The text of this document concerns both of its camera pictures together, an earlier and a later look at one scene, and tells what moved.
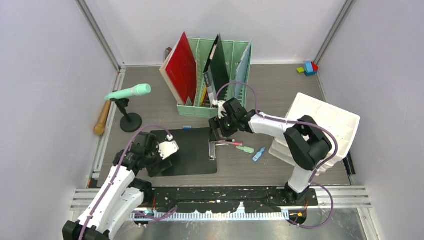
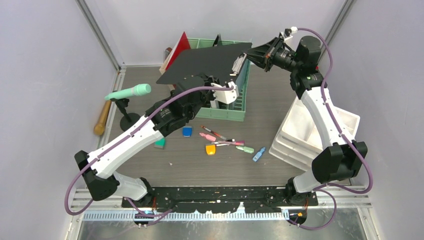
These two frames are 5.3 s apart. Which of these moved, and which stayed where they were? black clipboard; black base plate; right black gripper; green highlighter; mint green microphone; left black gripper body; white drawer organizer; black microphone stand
Moved: black clipboard; left black gripper body; right black gripper
Stayed: black microphone stand; green highlighter; mint green microphone; white drawer organizer; black base plate
